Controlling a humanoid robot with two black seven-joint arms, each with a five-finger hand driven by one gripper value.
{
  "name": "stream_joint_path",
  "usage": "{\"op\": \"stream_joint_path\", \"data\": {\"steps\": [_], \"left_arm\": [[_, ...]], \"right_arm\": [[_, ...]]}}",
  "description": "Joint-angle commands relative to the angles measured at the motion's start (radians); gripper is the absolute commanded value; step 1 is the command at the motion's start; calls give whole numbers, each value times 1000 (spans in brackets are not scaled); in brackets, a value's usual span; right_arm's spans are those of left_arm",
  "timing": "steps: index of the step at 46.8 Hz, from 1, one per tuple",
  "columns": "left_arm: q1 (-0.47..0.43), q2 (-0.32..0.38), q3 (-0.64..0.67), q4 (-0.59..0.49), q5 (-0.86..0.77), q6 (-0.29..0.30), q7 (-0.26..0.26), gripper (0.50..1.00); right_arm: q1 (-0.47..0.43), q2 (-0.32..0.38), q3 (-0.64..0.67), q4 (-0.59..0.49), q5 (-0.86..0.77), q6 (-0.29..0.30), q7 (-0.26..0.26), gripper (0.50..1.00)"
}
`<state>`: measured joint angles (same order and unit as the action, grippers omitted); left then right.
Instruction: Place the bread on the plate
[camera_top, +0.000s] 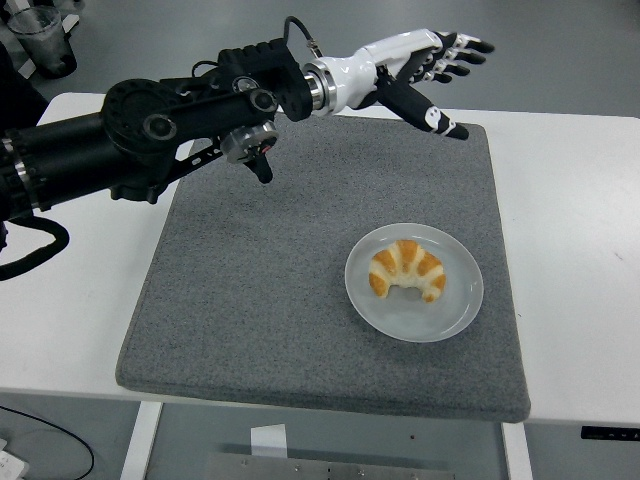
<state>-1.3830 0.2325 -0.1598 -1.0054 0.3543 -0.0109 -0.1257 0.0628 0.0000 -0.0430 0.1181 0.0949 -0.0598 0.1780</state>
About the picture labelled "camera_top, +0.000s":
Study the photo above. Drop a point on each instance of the grey metal plate with screws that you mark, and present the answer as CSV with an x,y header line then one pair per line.
x,y
325,470

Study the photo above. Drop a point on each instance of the black table control panel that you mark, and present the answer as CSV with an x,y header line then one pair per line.
x,y
610,433

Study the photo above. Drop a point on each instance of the grey felt mat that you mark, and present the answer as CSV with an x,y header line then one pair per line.
x,y
240,310

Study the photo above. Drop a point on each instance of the pale grey round plate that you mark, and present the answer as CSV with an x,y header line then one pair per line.
x,y
425,325

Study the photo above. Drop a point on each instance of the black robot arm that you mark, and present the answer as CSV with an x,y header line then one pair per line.
x,y
75,155

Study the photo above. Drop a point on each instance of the white table leg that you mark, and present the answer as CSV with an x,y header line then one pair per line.
x,y
142,440
516,452

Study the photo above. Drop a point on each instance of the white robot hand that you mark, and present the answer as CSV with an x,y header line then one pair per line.
x,y
360,75

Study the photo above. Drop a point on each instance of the white power strip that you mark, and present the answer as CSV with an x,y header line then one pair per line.
x,y
10,462

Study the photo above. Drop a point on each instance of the bin with clear bag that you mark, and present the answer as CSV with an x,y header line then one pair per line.
x,y
45,45

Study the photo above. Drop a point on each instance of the orange croissant bread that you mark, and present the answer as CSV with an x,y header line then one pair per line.
x,y
407,265

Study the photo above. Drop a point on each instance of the black bulky object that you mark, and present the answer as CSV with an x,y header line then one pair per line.
x,y
15,95

